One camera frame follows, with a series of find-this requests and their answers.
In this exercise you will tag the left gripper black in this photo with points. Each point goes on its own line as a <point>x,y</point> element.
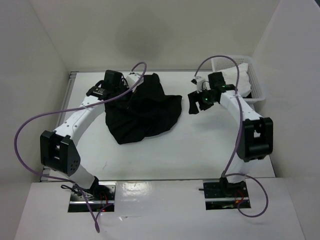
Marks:
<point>129,100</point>

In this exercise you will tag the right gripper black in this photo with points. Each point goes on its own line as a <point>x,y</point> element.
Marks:
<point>193,98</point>

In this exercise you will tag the black skirt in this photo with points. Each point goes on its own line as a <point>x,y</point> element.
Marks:
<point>145,112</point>

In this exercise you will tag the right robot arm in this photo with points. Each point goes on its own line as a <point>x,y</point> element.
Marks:
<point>254,139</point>

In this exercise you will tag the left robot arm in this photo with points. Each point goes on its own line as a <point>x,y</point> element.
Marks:
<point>58,148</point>

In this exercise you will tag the white skirt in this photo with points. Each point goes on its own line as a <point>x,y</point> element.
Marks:
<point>230,77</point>

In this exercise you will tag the white plastic basket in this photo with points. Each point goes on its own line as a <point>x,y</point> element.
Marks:
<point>257,91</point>

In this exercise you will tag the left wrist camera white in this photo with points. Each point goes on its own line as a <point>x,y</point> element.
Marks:
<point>134,80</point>

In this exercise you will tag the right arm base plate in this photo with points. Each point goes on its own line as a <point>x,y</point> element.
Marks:
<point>222,195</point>

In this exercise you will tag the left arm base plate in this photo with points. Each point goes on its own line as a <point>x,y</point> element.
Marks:
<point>104,202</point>

